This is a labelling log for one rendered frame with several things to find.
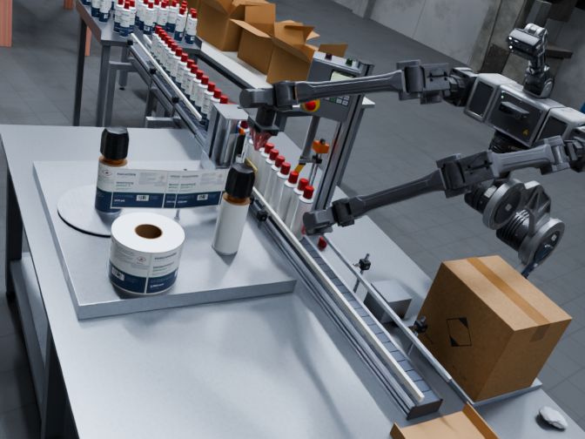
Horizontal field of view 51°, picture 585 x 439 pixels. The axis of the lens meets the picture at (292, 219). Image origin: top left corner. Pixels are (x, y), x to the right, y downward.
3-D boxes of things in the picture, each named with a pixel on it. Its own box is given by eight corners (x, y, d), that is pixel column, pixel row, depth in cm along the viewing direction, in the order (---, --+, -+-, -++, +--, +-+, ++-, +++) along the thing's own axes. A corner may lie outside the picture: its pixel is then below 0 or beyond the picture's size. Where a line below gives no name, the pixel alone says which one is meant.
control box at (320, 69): (300, 102, 215) (314, 50, 206) (347, 115, 215) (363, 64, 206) (298, 111, 206) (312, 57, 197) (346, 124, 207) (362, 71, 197)
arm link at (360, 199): (474, 191, 167) (464, 152, 167) (467, 192, 162) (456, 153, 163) (347, 228, 193) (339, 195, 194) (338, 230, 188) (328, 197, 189)
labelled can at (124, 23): (127, 37, 366) (131, 2, 356) (128, 38, 362) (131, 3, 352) (118, 35, 364) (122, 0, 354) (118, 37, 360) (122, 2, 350)
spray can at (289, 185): (271, 220, 221) (284, 171, 211) (279, 217, 225) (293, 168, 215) (281, 227, 219) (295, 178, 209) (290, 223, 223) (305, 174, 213)
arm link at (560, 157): (580, 158, 184) (574, 142, 185) (563, 162, 178) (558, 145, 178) (551, 167, 191) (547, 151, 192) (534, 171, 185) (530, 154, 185)
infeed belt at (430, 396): (197, 137, 277) (198, 129, 275) (213, 137, 281) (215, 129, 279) (412, 416, 160) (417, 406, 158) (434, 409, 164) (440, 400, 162)
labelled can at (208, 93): (206, 123, 283) (215, 81, 273) (211, 128, 279) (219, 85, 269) (196, 123, 280) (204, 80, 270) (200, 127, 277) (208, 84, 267)
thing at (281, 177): (264, 209, 227) (277, 160, 217) (276, 208, 230) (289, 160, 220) (270, 216, 223) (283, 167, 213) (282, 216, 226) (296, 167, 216)
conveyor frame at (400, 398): (193, 138, 276) (195, 129, 274) (216, 139, 282) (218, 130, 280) (406, 421, 160) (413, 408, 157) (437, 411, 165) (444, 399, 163)
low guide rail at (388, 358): (250, 191, 233) (251, 186, 232) (252, 191, 234) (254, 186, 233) (419, 402, 157) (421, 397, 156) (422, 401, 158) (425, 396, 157)
